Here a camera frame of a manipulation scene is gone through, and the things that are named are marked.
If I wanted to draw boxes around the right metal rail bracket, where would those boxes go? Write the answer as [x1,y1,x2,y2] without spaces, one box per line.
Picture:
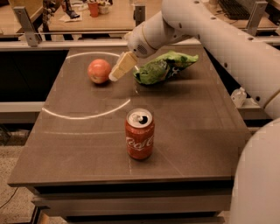
[246,0,268,36]

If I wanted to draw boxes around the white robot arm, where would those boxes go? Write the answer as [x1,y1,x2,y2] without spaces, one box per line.
[109,0,280,224]

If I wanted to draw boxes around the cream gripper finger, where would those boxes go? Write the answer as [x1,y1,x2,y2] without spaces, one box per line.
[108,52,137,81]

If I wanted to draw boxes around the red coke can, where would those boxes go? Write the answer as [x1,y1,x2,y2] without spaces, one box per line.
[125,108,155,160]

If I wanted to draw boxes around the clear sanitizer bottle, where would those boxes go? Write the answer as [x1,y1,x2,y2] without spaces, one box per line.
[231,87,247,108]

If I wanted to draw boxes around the black cable on floor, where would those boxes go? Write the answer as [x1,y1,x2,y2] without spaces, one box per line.
[0,186,19,210]

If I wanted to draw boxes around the green chip bag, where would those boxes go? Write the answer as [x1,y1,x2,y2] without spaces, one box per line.
[133,51,199,85]

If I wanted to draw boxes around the red cup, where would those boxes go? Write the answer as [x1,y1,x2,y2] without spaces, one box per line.
[87,2,99,18]

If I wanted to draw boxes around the red apple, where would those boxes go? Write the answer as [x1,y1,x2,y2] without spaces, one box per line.
[87,59,111,84]

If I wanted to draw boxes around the middle metal rail bracket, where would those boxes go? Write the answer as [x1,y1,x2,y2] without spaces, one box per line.
[134,5,145,25]

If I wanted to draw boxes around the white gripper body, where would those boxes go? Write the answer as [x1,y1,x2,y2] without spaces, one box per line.
[124,22,157,58]

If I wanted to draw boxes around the black keyboard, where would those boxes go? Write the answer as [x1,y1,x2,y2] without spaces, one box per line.
[218,0,249,20]

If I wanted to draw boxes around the metal rail bracket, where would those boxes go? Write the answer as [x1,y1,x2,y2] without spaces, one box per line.
[246,0,268,36]
[134,5,145,25]
[13,6,42,47]

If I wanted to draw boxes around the left metal rail bracket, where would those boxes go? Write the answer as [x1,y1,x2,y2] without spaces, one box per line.
[13,6,42,47]

